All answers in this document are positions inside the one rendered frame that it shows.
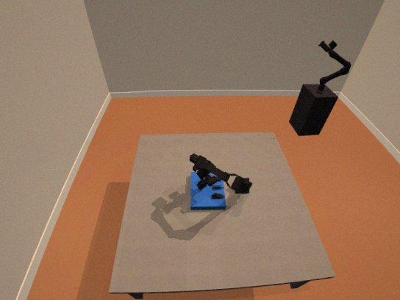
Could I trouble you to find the blue flat panel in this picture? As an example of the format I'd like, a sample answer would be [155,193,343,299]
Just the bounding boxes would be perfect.
[190,172,226,210]

